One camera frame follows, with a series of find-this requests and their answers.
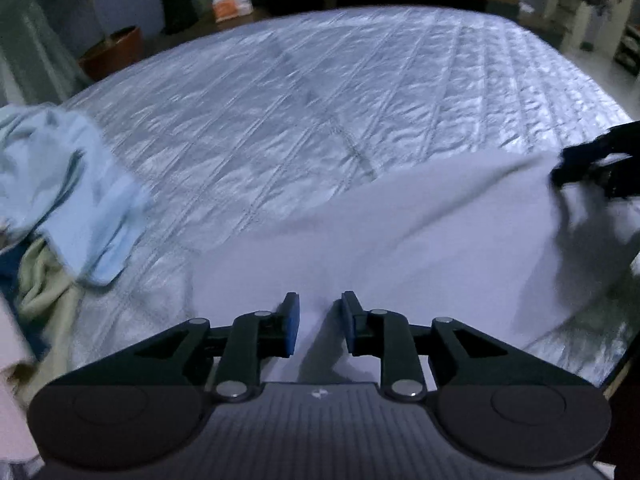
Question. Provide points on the light blue garment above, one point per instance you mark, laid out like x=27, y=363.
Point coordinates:
x=65, y=160

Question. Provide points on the white planter box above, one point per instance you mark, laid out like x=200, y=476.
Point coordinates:
x=572, y=20

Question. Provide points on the brown flower pot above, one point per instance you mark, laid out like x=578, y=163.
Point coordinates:
x=115, y=55

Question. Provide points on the translucent plastic sheet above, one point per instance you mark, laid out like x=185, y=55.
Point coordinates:
x=40, y=25

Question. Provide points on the pink garment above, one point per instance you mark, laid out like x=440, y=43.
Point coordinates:
x=12, y=355

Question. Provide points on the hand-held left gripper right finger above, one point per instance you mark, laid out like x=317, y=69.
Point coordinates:
x=350, y=327

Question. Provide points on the grey garment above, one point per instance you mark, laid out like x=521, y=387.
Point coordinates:
x=425, y=240

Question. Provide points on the pale green garment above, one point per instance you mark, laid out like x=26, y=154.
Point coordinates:
x=40, y=280

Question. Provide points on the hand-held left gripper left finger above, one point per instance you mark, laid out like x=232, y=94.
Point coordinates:
x=291, y=325

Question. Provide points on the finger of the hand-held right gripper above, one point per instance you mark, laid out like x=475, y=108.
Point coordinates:
x=610, y=142
x=622, y=177

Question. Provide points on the dark low wooden cabinet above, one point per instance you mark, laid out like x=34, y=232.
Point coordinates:
x=215, y=30

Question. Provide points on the orange white tissue pack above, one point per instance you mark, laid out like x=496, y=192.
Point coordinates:
x=231, y=7

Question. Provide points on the dark blue garment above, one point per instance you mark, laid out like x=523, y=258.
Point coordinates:
x=10, y=270

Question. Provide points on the silver quilted blanket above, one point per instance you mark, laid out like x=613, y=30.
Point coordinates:
x=250, y=135

